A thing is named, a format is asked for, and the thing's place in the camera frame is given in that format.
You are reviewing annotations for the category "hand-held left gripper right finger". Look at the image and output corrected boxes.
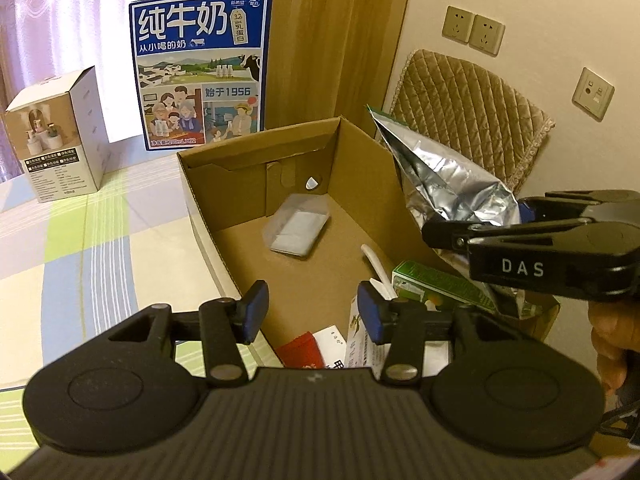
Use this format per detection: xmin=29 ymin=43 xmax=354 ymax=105
xmin=357 ymin=281 xmax=516 ymax=386

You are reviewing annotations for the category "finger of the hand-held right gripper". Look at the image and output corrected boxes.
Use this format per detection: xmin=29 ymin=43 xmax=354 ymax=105
xmin=520 ymin=190 xmax=640 ymax=223
xmin=422 ymin=216 xmax=601 ymax=251

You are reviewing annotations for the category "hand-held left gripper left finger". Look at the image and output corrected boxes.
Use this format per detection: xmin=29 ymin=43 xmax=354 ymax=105
xmin=107 ymin=280 xmax=271 ymax=387

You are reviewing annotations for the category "long white box green logo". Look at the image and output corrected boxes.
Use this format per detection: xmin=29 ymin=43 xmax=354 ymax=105
xmin=345 ymin=296 xmax=451 ymax=376

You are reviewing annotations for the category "green and white medicine box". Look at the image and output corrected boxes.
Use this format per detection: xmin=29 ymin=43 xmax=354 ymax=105
xmin=391 ymin=260 xmax=498 ymax=317

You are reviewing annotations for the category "long white box with barcode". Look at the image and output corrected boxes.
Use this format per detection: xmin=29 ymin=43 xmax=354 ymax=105
xmin=319 ymin=325 xmax=358 ymax=372

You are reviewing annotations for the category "white plastic spoon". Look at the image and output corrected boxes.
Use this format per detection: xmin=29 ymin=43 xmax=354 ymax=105
xmin=361 ymin=244 xmax=398 ymax=306

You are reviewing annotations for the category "silver foil bag green leaf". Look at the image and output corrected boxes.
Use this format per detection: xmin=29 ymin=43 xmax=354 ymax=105
xmin=367 ymin=105 xmax=531 ymax=321

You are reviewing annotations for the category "brown cardboard box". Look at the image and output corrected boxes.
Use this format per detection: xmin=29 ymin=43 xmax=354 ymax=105
xmin=176 ymin=116 xmax=561 ymax=369

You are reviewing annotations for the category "red candy packet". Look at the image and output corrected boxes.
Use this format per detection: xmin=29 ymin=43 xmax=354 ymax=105
xmin=275 ymin=332 xmax=328 ymax=370

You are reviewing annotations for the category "clear plastic box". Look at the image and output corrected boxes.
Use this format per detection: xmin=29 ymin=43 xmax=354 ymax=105
xmin=262 ymin=195 xmax=332 ymax=259

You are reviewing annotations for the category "person's right hand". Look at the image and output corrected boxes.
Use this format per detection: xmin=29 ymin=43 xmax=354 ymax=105
xmin=590 ymin=296 xmax=633 ymax=395

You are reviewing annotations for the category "checked tablecloth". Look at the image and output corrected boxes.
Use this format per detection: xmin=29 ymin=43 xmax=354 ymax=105
xmin=0 ymin=140 xmax=281 ymax=411

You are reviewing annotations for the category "wooden door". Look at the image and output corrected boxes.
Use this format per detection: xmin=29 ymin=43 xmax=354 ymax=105
xmin=235 ymin=0 xmax=416 ymax=133

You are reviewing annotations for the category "blue milk carton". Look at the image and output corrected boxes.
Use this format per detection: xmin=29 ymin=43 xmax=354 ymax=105
xmin=128 ymin=0 xmax=273 ymax=152

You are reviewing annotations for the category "white product box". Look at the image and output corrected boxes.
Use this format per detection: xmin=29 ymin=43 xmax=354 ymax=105
xmin=0 ymin=66 xmax=112 ymax=204

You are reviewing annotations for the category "sheer pink curtain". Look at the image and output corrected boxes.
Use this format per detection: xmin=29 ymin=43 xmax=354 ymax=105
xmin=0 ymin=0 xmax=187 ymax=181

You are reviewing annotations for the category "white round-port wall socket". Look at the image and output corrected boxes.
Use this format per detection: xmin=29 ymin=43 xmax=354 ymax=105
xmin=572 ymin=66 xmax=615 ymax=121

